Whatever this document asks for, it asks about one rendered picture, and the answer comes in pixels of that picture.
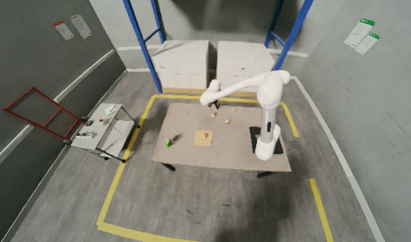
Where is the green drink can with yellow stripe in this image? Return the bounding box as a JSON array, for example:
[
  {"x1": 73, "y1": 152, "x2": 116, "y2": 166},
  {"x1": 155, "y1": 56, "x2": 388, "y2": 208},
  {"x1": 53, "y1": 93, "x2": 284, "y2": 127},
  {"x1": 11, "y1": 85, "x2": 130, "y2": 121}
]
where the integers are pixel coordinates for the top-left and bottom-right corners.
[{"x1": 164, "y1": 138, "x2": 172, "y2": 147}]

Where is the beige flat mat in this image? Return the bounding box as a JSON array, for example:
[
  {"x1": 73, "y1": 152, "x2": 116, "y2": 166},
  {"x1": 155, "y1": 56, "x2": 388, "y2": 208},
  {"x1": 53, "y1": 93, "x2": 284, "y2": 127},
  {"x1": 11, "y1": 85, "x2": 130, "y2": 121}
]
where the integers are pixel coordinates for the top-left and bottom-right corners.
[{"x1": 194, "y1": 130, "x2": 212, "y2": 146}]

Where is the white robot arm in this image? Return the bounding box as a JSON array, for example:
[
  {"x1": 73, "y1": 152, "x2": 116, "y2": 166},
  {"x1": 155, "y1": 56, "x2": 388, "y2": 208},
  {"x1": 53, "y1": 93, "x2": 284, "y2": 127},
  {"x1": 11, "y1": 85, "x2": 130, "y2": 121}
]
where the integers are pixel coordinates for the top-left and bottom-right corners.
[{"x1": 200, "y1": 70, "x2": 290, "y2": 160}]

